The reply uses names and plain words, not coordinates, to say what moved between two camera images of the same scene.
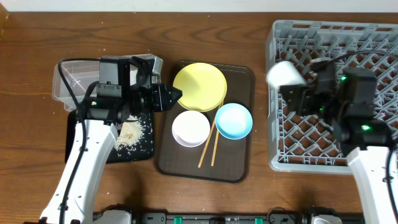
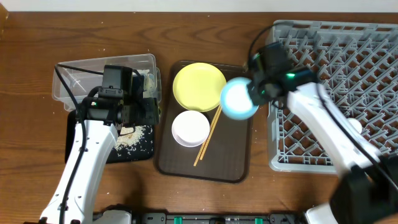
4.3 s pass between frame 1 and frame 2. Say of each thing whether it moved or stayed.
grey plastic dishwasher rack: stayed
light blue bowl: moved
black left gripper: moved
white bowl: stayed
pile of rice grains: stayed
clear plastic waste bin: stayed
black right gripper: moved
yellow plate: stayed
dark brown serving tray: stayed
